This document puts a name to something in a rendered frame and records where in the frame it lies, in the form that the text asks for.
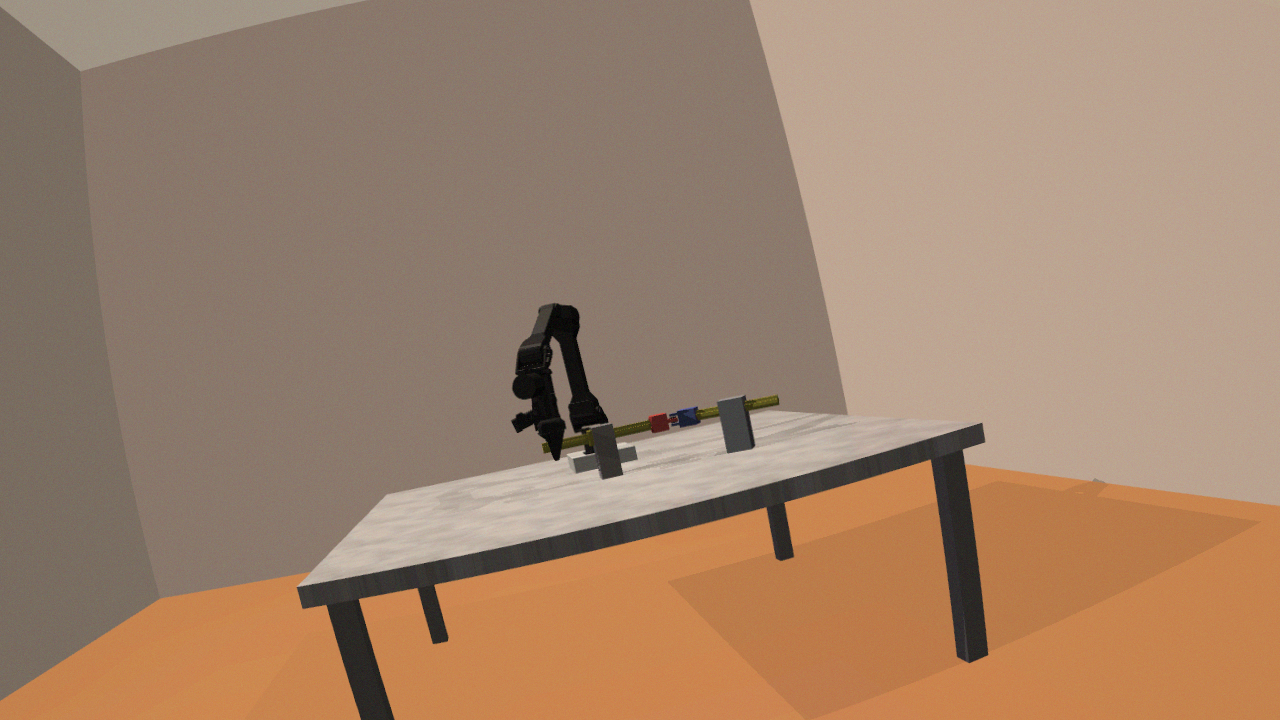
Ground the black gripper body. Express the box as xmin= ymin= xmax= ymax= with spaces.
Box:
xmin=531 ymin=393 xmax=567 ymax=434

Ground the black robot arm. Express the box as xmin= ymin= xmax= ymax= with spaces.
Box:
xmin=511 ymin=304 xmax=609 ymax=436

